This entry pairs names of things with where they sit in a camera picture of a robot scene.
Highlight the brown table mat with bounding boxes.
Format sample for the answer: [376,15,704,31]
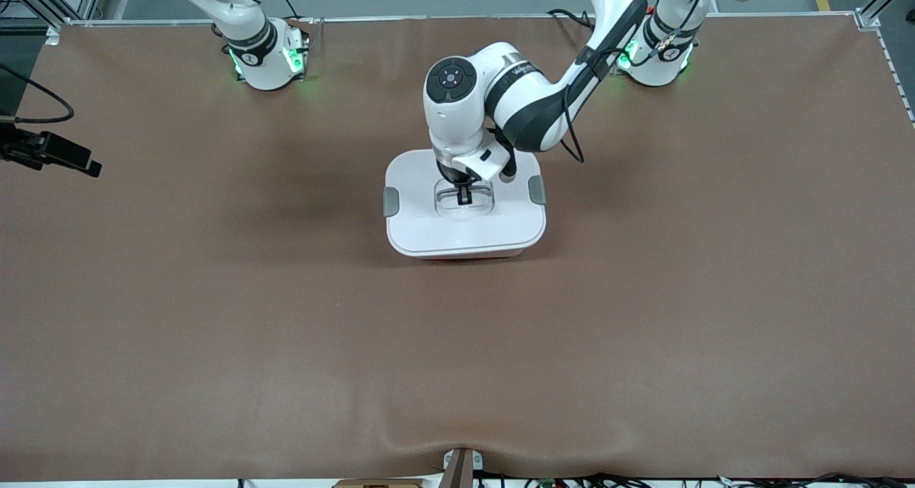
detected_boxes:
[0,15,915,482]

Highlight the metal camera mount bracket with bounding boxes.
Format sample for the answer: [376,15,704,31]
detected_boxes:
[442,447,483,488]

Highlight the black base cable bundle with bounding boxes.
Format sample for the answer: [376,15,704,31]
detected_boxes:
[547,8,598,35]

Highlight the white box lid grey latches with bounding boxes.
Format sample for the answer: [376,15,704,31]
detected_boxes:
[382,149,548,258]

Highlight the brown cardboard piece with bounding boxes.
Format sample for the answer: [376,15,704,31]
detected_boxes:
[332,478,424,488]

